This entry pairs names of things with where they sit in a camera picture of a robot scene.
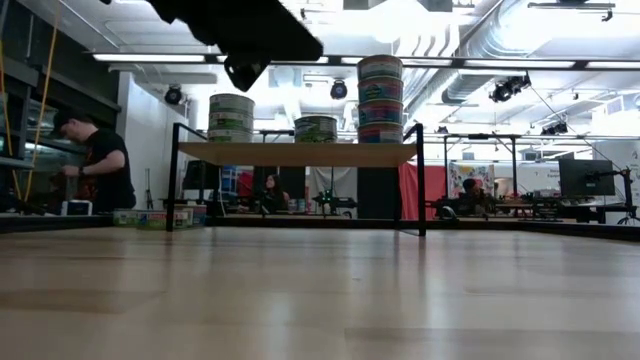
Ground black tripod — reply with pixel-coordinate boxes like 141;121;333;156
143;168;155;210

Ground yellow cable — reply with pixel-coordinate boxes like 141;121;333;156
23;7;61;204

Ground wooden shelf black legs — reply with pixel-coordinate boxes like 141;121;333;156
166;122;428;238

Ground black table frame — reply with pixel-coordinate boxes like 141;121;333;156
0;212;640;242

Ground black monitor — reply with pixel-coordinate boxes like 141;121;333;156
182;159;221;191
558;158;617;198

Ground black upright panel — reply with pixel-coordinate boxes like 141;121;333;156
356;167;401;220

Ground long ceiling light strip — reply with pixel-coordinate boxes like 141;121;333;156
92;52;640;70

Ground red fabric panel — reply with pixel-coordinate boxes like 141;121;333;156
398;162;447;221

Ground person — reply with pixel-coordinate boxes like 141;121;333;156
49;109;137;214
262;173;291;214
458;177;484;204

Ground small white device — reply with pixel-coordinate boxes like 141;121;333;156
61;199;94;217

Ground colourful printed banner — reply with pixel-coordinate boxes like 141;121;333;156
448;162;496;199

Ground blue container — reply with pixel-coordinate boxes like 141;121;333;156
219;162;240;194

